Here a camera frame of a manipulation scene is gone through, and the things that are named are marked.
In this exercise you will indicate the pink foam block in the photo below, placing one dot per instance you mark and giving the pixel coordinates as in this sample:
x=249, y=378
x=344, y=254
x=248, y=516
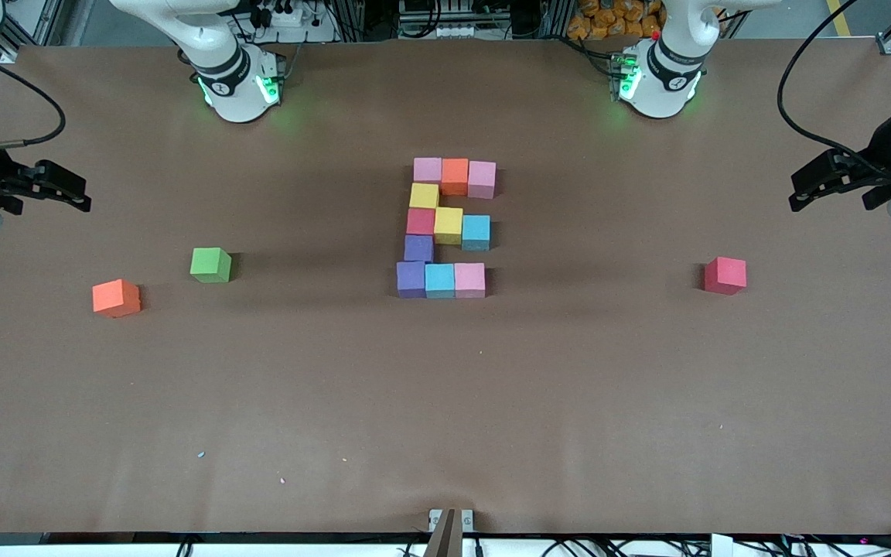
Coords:
x=469, y=280
x=428, y=170
x=482, y=179

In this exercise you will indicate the blue foam block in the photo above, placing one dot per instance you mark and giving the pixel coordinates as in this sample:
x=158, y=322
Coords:
x=439, y=280
x=476, y=232

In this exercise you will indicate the red foam block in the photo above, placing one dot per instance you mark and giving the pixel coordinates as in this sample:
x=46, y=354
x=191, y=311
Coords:
x=420, y=222
x=725, y=275

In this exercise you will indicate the purple foam block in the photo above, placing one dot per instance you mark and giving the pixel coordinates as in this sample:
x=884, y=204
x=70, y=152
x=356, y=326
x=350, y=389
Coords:
x=411, y=278
x=419, y=247

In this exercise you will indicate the yellow foam block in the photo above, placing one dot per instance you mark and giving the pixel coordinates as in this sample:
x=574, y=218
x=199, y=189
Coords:
x=448, y=226
x=424, y=196

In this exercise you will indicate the orange foam block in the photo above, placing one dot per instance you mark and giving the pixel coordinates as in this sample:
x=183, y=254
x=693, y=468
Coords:
x=455, y=176
x=116, y=298

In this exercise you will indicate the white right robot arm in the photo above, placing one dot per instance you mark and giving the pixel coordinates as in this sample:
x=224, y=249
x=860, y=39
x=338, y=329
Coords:
x=237, y=85

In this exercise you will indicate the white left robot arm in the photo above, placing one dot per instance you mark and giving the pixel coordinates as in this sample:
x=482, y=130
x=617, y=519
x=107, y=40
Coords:
x=658, y=85

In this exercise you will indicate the green foam block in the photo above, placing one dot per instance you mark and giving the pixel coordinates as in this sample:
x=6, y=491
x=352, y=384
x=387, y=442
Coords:
x=210, y=264

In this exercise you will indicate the pile of orange objects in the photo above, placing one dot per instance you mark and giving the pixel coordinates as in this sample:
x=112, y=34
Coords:
x=592, y=23

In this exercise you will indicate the white socket strip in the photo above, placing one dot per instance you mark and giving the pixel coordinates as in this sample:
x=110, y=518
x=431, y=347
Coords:
x=457, y=31

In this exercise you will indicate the brown paper table cover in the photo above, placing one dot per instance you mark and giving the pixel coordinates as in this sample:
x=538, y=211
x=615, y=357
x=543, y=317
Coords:
x=445, y=433

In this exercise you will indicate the metal mount bracket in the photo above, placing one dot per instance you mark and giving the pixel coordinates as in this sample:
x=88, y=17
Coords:
x=450, y=530

